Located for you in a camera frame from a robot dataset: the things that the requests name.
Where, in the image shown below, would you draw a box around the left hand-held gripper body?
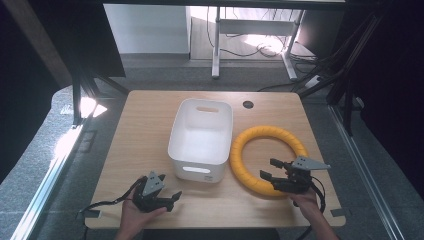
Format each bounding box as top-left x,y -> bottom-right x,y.
132,170 -> 175,214

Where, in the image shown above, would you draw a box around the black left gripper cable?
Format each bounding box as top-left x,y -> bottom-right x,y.
78,175 -> 148,214

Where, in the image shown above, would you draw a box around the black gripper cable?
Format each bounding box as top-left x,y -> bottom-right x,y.
78,175 -> 148,214
294,175 -> 327,240

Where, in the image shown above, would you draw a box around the black floor cables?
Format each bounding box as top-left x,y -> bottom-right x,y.
205,6 -> 318,68

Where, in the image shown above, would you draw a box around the white power strip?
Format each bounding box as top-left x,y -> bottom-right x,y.
303,75 -> 325,90

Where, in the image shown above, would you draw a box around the aluminium rail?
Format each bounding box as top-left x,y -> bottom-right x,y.
9,113 -> 98,240
328,104 -> 406,240

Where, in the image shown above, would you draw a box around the white plastic basket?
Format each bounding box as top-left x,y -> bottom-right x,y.
167,97 -> 234,184

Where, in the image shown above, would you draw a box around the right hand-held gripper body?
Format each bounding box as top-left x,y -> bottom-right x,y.
272,155 -> 332,195

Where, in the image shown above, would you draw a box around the person's left hand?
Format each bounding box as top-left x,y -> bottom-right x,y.
117,190 -> 168,236

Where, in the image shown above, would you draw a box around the black metal stand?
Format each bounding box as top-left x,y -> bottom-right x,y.
293,13 -> 384,137
71,66 -> 131,129

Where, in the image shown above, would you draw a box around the white metal desk frame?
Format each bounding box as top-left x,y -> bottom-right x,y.
211,6 -> 305,82

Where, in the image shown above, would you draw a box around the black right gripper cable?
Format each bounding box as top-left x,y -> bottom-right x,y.
294,175 -> 327,240

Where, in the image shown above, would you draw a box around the yellow foam ring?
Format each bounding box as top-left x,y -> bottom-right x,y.
228,125 -> 310,197

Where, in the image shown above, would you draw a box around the person's right hand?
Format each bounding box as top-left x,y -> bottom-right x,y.
288,188 -> 324,219

